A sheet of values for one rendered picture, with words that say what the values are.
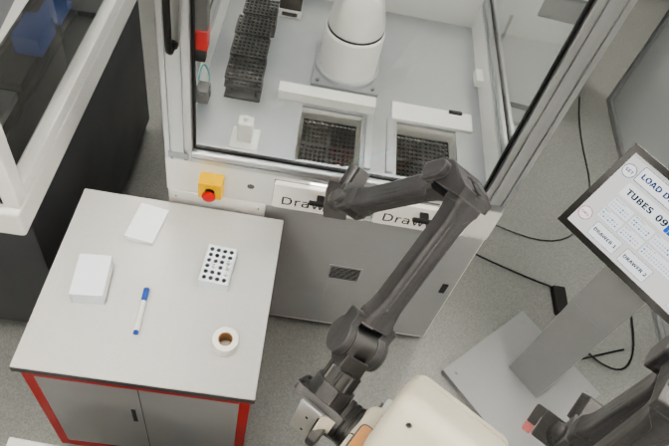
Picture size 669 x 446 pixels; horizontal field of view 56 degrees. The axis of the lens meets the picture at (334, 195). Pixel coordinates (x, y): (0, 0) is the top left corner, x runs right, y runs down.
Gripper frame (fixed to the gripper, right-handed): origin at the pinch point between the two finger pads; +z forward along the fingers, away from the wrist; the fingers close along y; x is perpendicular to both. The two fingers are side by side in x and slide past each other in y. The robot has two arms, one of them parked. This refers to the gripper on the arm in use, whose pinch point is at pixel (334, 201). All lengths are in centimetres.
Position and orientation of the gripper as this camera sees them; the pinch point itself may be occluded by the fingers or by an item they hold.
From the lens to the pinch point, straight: 183.5
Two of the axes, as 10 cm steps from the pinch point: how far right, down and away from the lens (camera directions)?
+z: -0.9, 0.3, 10.0
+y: 1.5, -9.9, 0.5
